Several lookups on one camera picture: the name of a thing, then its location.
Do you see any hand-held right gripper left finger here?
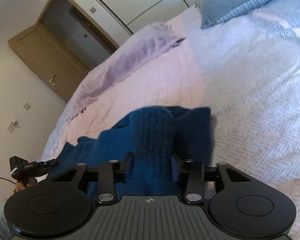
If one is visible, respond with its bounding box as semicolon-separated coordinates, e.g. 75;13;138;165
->
51;152;135;204

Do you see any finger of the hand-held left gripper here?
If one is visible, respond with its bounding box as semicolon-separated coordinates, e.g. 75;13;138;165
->
36;159;57;172

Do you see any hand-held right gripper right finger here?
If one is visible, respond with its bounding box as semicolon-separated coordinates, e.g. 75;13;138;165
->
171;152;252;204

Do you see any blue knit sweater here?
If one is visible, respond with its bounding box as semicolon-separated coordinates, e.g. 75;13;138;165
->
47;106;215;198

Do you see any person's left hand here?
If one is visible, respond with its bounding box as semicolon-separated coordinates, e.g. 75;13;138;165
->
15;177;38;192

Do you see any pink pillow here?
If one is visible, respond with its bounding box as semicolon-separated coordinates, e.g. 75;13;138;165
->
65;22;187;123

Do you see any white herringbone blanket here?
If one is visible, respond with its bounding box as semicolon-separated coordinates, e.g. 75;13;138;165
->
185;0;300;235

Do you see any white wardrobe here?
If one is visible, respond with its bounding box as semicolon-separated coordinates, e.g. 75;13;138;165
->
79;0;273;34

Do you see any blue checked pillow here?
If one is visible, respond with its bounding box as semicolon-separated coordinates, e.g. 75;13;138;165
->
216;0;300;24

